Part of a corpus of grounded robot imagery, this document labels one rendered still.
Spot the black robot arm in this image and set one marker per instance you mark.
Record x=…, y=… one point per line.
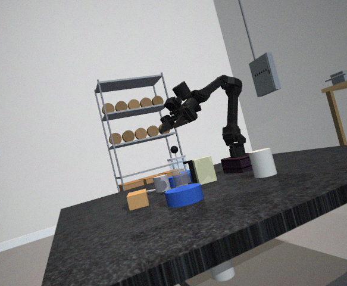
x=233, y=88

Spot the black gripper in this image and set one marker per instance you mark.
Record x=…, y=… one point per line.
x=186, y=115

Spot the tan rectangular block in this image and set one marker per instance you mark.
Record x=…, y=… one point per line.
x=137, y=199

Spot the glass coffee press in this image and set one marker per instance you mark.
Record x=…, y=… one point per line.
x=179, y=169

